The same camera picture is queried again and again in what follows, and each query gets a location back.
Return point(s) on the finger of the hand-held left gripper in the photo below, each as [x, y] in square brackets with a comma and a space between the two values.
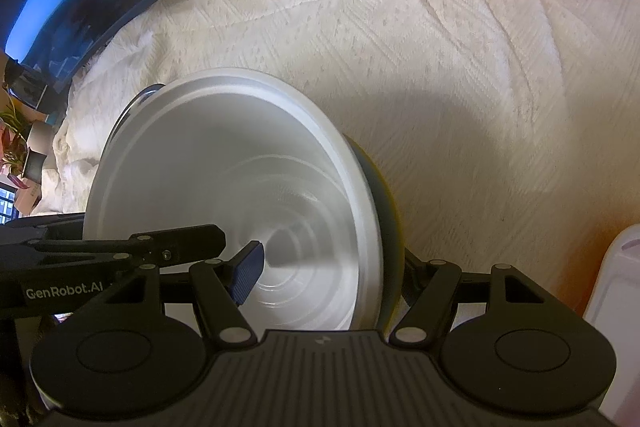
[175, 241]

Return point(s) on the white textured tablecloth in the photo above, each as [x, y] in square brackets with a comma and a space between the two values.
[450, 87]

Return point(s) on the white plastic container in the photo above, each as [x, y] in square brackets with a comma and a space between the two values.
[617, 307]

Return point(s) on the white plastic bowl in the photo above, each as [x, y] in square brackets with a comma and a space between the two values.
[240, 187]

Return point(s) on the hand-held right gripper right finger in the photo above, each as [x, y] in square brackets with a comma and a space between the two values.
[434, 283]

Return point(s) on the yellow-rimmed white plate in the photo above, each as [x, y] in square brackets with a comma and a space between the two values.
[389, 217]

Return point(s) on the potted plant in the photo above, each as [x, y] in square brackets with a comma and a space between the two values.
[15, 147]

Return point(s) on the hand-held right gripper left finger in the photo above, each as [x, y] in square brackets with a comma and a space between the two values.
[248, 272]

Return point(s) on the blue enamel bowl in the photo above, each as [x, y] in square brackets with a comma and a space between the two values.
[146, 94]

